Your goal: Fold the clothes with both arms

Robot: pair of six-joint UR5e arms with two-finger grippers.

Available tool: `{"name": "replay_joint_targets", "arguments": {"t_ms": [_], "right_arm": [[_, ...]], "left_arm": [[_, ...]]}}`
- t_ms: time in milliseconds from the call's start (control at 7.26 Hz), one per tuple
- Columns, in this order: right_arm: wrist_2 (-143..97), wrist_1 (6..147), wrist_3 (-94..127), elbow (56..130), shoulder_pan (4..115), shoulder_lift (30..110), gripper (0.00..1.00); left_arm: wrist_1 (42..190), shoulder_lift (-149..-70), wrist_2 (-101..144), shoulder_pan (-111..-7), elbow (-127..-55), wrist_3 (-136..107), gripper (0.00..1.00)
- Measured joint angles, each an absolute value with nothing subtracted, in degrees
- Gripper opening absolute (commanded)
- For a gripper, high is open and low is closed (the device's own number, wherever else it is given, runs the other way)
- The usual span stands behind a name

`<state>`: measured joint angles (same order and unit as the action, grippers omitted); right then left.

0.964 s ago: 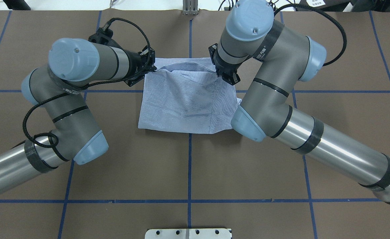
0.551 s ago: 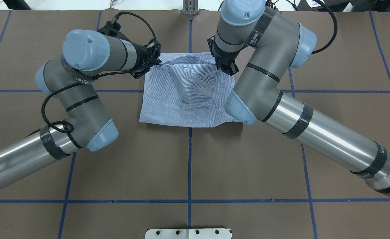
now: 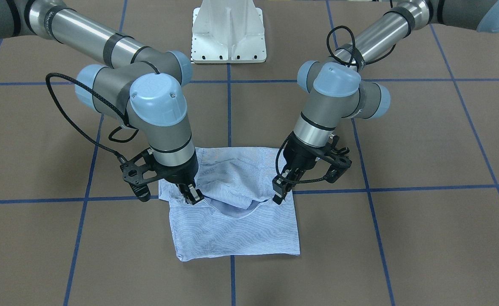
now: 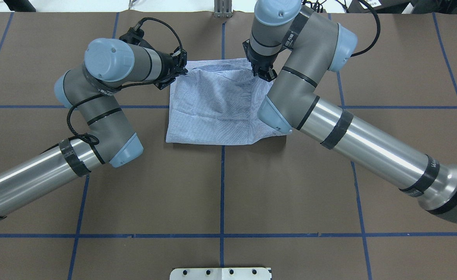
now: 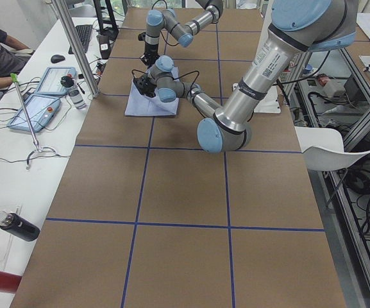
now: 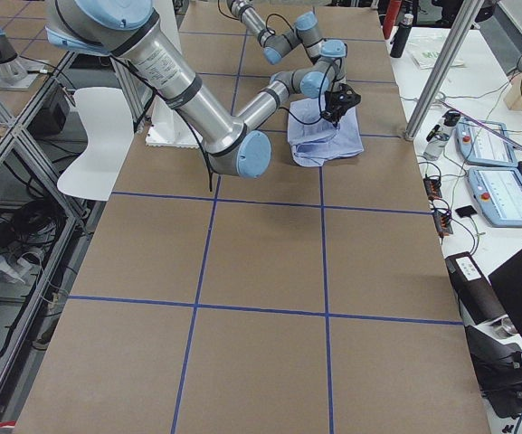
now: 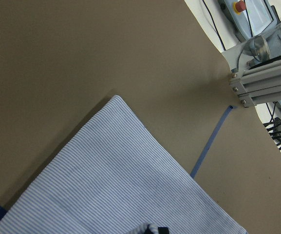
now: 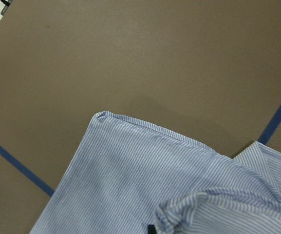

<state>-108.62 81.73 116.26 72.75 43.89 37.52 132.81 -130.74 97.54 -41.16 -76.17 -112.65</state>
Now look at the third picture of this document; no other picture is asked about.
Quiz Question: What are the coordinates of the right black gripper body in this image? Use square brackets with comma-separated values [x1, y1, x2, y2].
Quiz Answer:
[120, 150, 198, 202]

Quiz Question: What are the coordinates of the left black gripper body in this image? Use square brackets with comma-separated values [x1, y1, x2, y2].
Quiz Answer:
[272, 133, 352, 192]

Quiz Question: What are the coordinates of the light blue striped shirt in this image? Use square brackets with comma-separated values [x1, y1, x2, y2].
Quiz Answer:
[158, 147, 301, 261]

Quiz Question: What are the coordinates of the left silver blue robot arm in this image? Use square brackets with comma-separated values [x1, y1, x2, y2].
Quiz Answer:
[272, 0, 499, 204]

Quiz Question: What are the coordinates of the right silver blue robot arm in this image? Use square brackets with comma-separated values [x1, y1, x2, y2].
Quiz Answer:
[0, 0, 203, 205]

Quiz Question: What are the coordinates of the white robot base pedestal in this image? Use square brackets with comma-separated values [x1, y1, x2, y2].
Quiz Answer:
[191, 0, 267, 64]

